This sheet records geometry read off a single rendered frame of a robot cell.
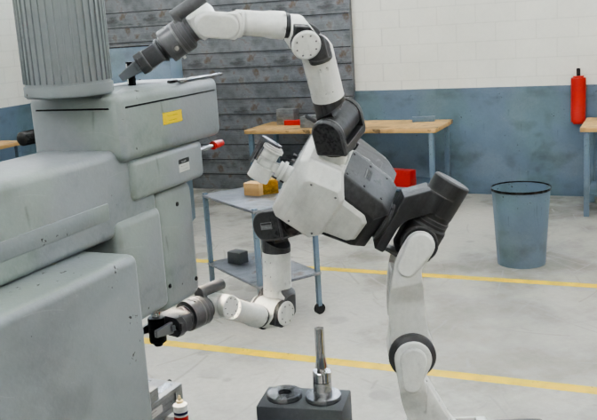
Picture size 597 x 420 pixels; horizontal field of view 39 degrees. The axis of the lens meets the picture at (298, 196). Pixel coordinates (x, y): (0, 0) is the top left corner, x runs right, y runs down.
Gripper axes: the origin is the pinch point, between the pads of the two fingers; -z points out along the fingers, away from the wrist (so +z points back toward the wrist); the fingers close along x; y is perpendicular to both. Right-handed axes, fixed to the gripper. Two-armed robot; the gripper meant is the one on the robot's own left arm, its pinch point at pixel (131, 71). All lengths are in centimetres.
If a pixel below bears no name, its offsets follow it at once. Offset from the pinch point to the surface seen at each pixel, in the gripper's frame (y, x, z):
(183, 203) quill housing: -35.6, -1.6, -8.7
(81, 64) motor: 6.2, -30.4, -3.5
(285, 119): -117, 742, 4
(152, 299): -48, -22, -25
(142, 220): -30.8, -22.1, -15.2
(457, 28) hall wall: -136, 711, 217
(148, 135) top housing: -15.2, -18.4, -2.7
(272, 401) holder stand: -87, -23, -16
